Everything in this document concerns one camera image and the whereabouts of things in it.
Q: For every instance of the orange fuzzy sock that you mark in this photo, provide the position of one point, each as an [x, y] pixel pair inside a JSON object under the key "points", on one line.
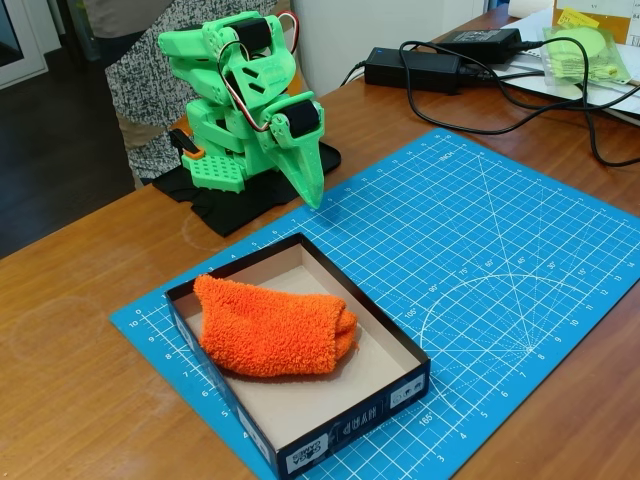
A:
{"points": [[275, 330]]}

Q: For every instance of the green 3D-printed robot arm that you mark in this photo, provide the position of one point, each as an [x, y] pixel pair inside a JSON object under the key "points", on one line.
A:
{"points": [[210, 95]]}

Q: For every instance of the black cardboard box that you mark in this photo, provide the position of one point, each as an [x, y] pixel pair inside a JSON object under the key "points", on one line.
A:
{"points": [[350, 425]]}

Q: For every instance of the orange and black table clamp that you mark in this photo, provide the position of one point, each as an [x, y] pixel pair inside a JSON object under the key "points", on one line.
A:
{"points": [[182, 142]]}

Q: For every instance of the black power adapter blue light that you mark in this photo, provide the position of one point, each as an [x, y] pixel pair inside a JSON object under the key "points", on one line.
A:
{"points": [[410, 67]]}

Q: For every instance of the person in speckled dress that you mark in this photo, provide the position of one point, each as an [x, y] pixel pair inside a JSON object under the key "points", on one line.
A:
{"points": [[145, 90]]}

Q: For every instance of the blue cutting mat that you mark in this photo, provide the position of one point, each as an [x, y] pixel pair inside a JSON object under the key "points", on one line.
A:
{"points": [[475, 260]]}

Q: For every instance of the white paper sheets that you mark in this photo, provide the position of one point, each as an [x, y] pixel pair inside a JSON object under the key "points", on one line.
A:
{"points": [[530, 77]]}

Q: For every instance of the white framed glass door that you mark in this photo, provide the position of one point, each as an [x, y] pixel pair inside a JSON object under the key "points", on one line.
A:
{"points": [[20, 45]]}

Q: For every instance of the plastic bag with green parts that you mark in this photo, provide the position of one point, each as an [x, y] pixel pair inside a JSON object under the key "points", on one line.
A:
{"points": [[585, 55]]}

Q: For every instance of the yellow sticky note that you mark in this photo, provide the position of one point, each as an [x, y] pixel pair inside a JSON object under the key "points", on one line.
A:
{"points": [[577, 19]]}

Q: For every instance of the brown cardboard box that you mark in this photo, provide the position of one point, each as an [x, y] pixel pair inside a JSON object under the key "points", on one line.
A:
{"points": [[617, 15]]}

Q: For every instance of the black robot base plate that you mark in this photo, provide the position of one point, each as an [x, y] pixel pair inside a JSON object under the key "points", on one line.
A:
{"points": [[225, 210]]}

